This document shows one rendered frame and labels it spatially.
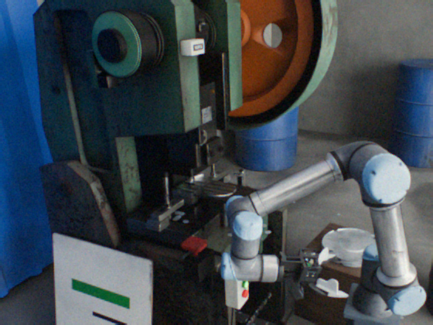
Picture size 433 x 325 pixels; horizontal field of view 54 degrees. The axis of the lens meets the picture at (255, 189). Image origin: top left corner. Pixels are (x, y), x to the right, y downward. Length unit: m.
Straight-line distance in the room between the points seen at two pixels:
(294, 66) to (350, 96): 3.11
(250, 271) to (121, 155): 0.70
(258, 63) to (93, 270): 1.06
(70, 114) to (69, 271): 0.64
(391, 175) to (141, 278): 0.98
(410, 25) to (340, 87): 0.91
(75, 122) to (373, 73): 3.53
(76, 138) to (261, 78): 0.76
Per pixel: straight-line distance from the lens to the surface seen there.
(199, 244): 1.32
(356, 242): 2.08
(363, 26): 4.68
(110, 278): 1.76
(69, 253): 1.88
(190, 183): 1.70
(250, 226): 1.09
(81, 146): 1.74
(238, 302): 1.46
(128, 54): 1.28
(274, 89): 1.77
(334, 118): 4.90
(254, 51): 1.82
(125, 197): 1.66
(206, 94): 1.54
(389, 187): 1.13
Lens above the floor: 1.46
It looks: 25 degrees down
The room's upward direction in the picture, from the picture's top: 1 degrees counter-clockwise
